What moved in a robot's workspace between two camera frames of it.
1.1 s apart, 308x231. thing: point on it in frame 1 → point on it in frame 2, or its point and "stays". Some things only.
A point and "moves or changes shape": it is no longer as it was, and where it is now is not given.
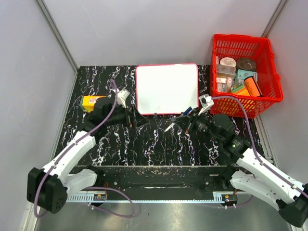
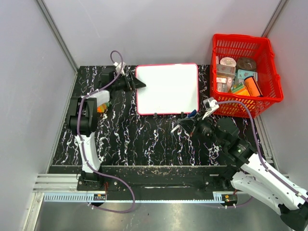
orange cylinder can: (252, 87) stays
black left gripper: (138, 120) → (137, 84)
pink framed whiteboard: (166, 89) stays
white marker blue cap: (184, 113) moves or changes shape
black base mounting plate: (158, 180) stays
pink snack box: (225, 70) stays
